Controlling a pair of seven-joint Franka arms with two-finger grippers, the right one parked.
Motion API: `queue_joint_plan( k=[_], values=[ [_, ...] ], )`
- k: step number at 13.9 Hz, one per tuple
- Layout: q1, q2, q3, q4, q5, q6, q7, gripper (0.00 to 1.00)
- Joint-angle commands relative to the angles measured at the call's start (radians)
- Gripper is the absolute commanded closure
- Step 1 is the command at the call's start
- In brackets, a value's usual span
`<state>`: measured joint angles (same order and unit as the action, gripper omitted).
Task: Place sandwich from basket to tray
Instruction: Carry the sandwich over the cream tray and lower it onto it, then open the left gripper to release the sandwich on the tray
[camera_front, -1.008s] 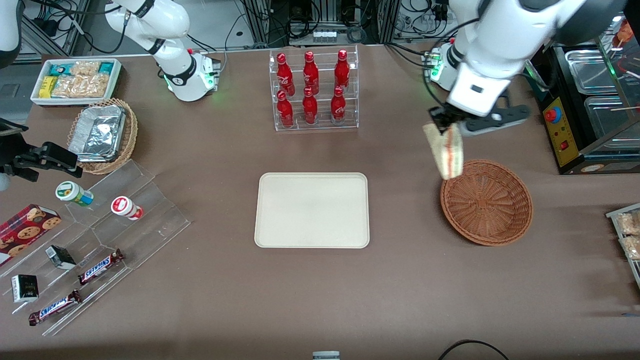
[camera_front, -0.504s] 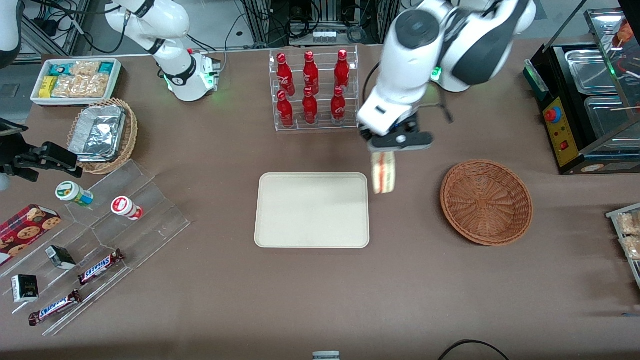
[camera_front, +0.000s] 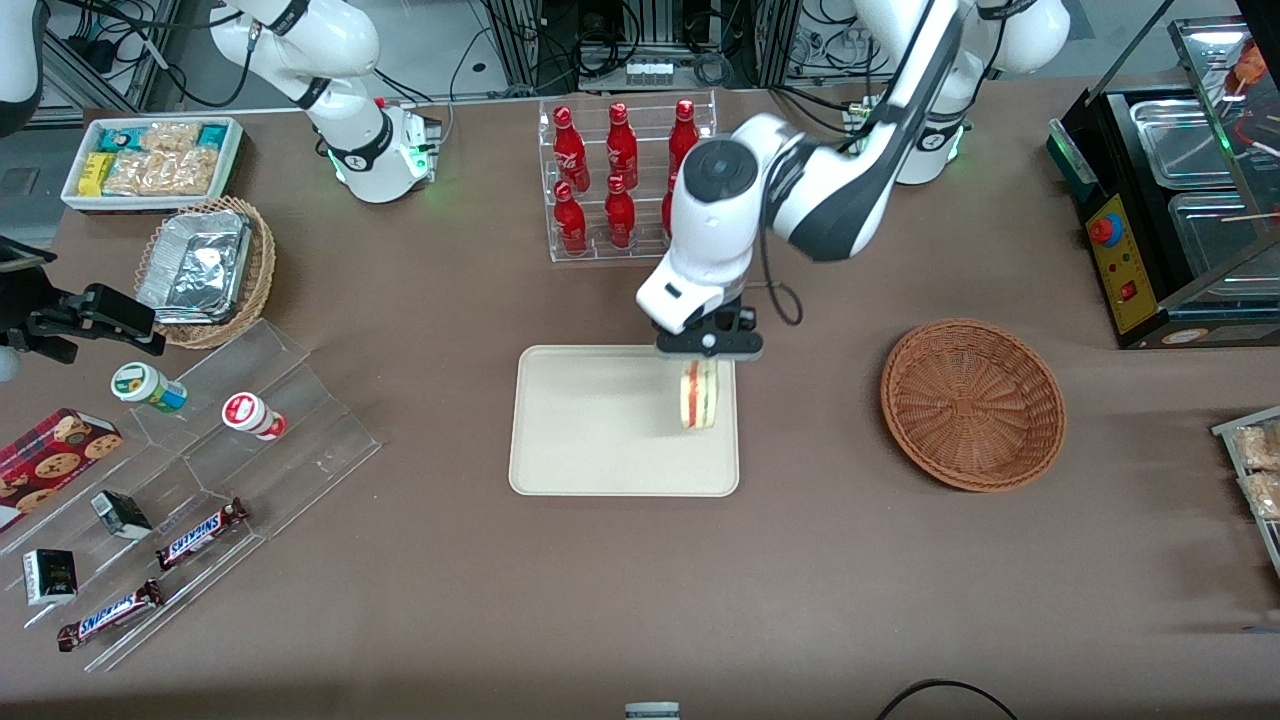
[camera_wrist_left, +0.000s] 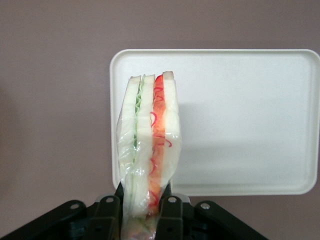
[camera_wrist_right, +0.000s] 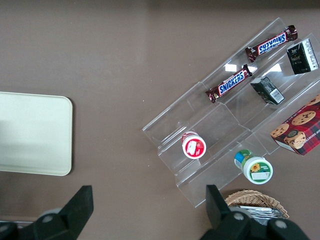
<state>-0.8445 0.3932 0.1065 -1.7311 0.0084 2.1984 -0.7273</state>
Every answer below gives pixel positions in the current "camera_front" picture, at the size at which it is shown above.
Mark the clear rice cracker pack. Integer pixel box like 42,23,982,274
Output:
104,150,167,197
160,147,220,197
140,121,202,154

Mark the small black white box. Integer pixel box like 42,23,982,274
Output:
22,548,79,607

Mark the beige rectangular tray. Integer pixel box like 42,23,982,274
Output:
508,345,741,498

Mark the black machine with yellow panel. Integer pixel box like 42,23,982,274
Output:
1046,15,1280,351

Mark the snickers bar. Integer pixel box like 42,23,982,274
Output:
155,498,249,572
56,579,165,653

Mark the red cookie box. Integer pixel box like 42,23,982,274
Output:
0,407,124,534

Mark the black cable loop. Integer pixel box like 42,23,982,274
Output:
877,679,1020,720

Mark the light wicker basket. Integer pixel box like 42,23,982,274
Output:
134,195,278,350

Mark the aluminium foil container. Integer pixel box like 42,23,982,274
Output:
136,209,254,325

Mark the red label yogurt bottle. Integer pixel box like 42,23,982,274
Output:
221,392,288,442

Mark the green label yogurt bottle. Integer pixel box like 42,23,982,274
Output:
110,362,189,415

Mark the brown wicker basket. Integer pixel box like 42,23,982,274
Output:
880,318,1068,493

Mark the clear acrylic bottle rack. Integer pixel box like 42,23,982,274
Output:
538,90,720,265

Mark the grey snack tray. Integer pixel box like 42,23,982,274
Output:
1211,405,1280,581

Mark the clear acrylic stepped display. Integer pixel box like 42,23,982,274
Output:
0,318,384,674

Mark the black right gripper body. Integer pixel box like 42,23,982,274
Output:
0,262,83,366

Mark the white snack bin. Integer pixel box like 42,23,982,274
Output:
61,116,245,214

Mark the triangular sandwich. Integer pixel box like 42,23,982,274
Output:
679,358,720,432

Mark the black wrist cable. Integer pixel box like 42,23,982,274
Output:
758,225,804,327

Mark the steel pan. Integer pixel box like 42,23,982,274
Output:
1129,99,1238,189
1168,190,1280,293

